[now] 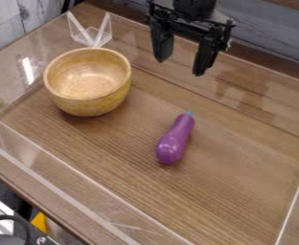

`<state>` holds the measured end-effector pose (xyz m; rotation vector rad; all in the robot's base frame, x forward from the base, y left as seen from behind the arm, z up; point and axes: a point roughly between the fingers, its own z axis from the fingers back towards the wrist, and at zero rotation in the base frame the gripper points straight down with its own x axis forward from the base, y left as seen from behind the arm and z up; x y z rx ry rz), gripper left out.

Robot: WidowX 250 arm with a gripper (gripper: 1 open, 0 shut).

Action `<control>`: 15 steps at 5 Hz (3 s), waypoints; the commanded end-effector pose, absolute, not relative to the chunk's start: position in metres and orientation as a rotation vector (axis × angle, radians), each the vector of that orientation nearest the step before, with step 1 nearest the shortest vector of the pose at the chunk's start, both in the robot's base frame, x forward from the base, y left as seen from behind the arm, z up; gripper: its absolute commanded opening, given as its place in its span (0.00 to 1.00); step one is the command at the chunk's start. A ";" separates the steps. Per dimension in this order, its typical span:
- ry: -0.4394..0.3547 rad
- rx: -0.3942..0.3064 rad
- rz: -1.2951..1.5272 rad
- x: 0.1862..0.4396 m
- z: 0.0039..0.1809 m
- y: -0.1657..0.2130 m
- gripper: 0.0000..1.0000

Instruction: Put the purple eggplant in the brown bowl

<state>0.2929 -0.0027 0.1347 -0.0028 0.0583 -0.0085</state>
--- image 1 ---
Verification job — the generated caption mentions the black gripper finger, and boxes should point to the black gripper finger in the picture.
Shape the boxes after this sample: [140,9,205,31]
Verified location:
[149,17,173,62]
[193,35,220,77]

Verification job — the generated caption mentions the black cable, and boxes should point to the black cable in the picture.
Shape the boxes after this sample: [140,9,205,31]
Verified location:
[0,214,32,245]

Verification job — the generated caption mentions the purple toy eggplant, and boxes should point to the purple toy eggplant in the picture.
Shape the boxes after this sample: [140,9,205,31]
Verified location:
[156,111,195,165]

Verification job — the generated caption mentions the yellow black device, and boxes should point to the yellow black device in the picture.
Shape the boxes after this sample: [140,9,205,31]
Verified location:
[13,213,60,245]

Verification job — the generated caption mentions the clear acrylic corner bracket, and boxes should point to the clear acrylic corner bracket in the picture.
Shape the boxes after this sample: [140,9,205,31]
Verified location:
[66,11,112,48]

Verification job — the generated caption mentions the brown wooden bowl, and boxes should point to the brown wooden bowl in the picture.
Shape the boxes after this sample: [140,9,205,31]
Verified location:
[44,48,132,117]

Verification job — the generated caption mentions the clear acrylic tray wall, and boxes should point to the clear acrylic tray wall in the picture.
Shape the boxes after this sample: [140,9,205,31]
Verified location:
[0,121,193,245]

